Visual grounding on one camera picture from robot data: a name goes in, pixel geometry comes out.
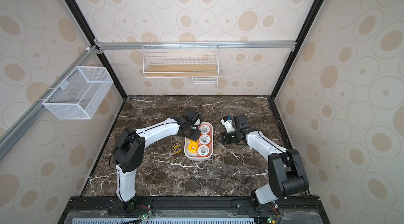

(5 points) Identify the orange tape roll mid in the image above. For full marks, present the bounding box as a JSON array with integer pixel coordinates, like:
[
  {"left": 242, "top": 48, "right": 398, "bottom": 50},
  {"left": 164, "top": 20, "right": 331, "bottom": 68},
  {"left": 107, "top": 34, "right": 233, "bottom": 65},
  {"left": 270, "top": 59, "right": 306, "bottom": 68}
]
[{"left": 199, "top": 124, "right": 210, "bottom": 135}]

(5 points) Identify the yellow tape roll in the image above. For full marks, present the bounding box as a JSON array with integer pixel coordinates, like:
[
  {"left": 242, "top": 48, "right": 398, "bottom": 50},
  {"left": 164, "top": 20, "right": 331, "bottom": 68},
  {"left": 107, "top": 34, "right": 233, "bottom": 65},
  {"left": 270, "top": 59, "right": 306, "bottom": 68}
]
[{"left": 188, "top": 141, "right": 198, "bottom": 153}]

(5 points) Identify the orange tape roll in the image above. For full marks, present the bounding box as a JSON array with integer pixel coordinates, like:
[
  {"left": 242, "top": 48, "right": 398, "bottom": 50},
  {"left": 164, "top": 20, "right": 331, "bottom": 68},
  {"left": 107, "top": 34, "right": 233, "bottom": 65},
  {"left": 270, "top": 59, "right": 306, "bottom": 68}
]
[
  {"left": 199, "top": 135, "right": 211, "bottom": 146},
  {"left": 197, "top": 145, "right": 210, "bottom": 158}
]

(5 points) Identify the yellow black roll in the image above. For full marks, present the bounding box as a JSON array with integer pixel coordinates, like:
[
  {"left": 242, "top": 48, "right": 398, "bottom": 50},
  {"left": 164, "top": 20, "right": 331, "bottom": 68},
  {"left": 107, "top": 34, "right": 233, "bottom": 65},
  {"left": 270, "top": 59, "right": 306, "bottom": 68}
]
[{"left": 171, "top": 143, "right": 182, "bottom": 154}]

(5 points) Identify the white plastic storage box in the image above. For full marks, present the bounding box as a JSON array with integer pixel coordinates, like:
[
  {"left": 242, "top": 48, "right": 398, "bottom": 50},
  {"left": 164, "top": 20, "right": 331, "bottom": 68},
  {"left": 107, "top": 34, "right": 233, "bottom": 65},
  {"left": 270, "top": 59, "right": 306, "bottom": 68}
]
[{"left": 184, "top": 122, "right": 214, "bottom": 161}]

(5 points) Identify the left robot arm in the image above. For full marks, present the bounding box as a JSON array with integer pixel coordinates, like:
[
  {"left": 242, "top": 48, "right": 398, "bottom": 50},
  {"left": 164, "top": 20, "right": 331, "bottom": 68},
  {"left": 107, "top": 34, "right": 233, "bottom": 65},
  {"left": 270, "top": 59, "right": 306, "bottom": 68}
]
[{"left": 112, "top": 109, "right": 202, "bottom": 203}]

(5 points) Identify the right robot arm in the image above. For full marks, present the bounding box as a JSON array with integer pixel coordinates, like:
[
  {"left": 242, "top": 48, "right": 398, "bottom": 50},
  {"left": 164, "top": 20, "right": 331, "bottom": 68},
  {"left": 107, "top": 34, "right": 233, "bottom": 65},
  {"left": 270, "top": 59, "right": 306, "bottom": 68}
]
[{"left": 219, "top": 114, "right": 309, "bottom": 205}]

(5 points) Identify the white mesh basket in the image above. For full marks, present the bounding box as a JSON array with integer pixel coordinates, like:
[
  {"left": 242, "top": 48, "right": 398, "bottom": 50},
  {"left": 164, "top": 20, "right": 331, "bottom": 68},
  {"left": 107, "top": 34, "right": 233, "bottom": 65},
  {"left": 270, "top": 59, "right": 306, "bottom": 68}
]
[{"left": 43, "top": 66, "right": 114, "bottom": 120}]

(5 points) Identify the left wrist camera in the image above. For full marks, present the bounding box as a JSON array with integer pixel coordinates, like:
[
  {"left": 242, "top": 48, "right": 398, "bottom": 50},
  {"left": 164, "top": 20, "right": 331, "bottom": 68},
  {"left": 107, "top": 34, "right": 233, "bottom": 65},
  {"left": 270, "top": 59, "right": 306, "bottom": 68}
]
[{"left": 194, "top": 113, "right": 202, "bottom": 127}]

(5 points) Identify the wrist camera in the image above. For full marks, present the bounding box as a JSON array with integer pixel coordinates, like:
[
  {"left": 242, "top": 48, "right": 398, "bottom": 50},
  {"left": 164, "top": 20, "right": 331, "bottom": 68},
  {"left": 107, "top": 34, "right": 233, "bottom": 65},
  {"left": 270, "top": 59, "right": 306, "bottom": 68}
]
[
  {"left": 194, "top": 113, "right": 202, "bottom": 127},
  {"left": 221, "top": 116, "right": 235, "bottom": 133}
]

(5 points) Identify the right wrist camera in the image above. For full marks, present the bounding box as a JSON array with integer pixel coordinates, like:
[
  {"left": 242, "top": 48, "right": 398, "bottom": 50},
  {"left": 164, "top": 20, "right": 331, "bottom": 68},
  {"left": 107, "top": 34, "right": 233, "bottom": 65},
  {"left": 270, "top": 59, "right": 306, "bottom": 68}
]
[{"left": 221, "top": 116, "right": 235, "bottom": 133}]

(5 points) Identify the white wire shelf wood board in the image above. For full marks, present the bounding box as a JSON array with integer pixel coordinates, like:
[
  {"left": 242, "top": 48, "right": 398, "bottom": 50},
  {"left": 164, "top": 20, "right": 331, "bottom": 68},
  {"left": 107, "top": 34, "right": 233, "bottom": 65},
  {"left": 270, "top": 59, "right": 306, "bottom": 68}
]
[{"left": 142, "top": 47, "right": 219, "bottom": 84}]

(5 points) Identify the aluminium rail back wall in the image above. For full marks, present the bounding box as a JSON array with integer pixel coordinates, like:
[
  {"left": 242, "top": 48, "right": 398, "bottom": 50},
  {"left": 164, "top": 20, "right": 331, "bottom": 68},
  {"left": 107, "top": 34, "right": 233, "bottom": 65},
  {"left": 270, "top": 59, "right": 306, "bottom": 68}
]
[{"left": 96, "top": 41, "right": 297, "bottom": 50}]

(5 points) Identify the aluminium rail wall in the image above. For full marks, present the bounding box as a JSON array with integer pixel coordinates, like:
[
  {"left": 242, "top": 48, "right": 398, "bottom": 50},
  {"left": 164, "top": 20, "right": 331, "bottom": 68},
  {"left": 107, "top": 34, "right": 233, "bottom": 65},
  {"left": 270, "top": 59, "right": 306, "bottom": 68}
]
[
  {"left": 96, "top": 41, "right": 297, "bottom": 50},
  {"left": 1, "top": 45, "right": 97, "bottom": 160}
]

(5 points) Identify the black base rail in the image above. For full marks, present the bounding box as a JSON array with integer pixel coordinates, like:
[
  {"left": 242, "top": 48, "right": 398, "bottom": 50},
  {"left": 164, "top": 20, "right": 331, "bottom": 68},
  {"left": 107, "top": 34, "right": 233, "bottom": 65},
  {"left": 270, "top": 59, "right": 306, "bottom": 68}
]
[{"left": 59, "top": 196, "right": 330, "bottom": 224}]

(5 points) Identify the aluminium rail left wall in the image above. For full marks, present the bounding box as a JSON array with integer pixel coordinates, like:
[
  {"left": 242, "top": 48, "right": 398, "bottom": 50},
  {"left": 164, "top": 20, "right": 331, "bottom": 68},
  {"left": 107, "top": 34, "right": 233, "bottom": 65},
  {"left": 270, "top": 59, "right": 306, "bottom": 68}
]
[{"left": 1, "top": 45, "right": 97, "bottom": 160}]

